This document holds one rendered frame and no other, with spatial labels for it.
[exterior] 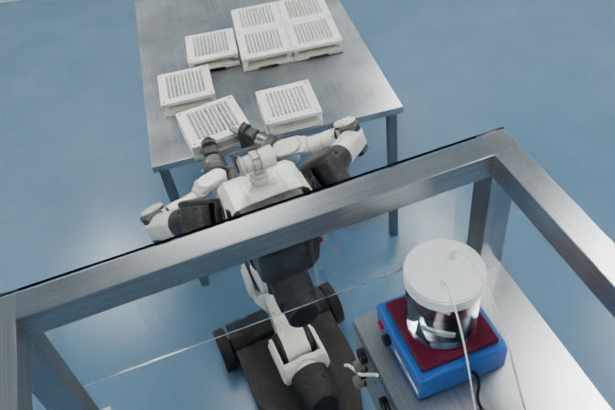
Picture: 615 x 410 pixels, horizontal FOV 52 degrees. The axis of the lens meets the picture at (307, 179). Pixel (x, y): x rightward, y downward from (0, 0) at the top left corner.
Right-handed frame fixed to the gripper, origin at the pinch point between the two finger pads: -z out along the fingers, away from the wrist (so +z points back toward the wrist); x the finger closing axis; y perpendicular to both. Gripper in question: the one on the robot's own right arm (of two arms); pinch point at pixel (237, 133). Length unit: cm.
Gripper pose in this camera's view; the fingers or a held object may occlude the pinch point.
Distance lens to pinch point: 246.1
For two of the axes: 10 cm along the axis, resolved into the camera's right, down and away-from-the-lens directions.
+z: 8.3, 3.4, -4.5
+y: 5.6, -6.3, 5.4
